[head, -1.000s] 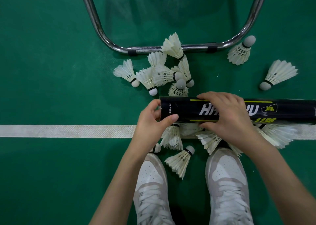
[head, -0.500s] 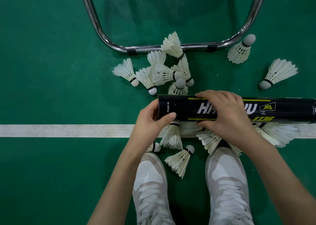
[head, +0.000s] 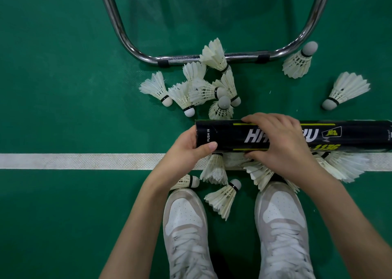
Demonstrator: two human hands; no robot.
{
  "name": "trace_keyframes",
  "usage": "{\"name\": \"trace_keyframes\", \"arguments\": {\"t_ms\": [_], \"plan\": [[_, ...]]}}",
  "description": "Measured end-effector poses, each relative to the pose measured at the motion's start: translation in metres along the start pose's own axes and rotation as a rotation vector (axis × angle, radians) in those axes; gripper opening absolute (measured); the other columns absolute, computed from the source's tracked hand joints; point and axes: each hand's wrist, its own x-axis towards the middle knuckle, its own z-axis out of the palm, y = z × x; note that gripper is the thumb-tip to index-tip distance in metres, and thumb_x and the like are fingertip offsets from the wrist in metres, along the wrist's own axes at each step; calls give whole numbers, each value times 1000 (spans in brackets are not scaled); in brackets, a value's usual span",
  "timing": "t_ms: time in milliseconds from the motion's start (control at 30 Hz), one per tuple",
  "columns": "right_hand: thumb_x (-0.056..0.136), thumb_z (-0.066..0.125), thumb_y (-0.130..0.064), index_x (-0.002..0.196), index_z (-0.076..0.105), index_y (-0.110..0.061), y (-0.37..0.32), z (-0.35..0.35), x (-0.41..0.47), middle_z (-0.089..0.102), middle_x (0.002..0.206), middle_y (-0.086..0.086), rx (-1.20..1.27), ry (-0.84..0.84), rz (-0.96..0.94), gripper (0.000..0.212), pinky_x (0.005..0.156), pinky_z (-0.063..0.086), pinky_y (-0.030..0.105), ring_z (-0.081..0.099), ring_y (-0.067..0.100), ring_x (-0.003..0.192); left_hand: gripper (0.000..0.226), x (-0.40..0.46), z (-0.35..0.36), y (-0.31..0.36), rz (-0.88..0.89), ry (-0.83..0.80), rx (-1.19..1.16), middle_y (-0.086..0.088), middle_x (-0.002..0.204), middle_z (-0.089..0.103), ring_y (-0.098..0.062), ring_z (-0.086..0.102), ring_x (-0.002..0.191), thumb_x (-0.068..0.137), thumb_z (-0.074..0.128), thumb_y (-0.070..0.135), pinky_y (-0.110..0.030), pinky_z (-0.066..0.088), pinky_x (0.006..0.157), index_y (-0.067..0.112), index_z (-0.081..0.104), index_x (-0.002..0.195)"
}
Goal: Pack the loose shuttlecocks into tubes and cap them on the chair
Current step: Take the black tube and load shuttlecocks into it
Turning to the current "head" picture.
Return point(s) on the person's left hand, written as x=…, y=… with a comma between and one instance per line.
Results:
x=177, y=162

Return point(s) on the person's right hand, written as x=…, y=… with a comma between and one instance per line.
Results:
x=288, y=150

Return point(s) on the black shuttlecock tube green stripe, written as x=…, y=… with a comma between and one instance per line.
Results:
x=226, y=134

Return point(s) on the black chair with chrome frame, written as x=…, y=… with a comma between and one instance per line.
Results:
x=183, y=58

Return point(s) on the pile of white shuttlecocks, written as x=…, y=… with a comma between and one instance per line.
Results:
x=214, y=55

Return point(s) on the person's right forearm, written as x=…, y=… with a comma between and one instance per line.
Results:
x=352, y=226

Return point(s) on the person's left forearm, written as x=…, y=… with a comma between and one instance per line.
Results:
x=134, y=236

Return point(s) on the person's left shoe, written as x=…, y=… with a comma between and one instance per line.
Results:
x=183, y=226

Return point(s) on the person's shoe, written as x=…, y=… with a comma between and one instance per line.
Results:
x=183, y=226
x=281, y=217

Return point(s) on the person's right shoe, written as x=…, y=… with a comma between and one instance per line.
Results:
x=281, y=217

